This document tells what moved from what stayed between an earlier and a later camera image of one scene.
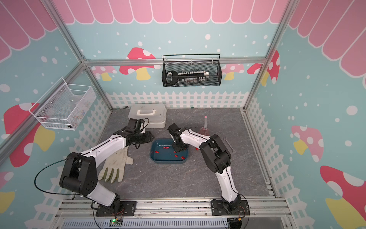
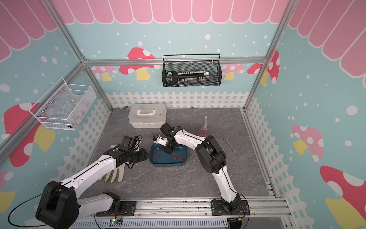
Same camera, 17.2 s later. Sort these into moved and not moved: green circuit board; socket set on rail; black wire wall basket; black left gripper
Moved: black left gripper
Not moved: black wire wall basket; socket set on rail; green circuit board
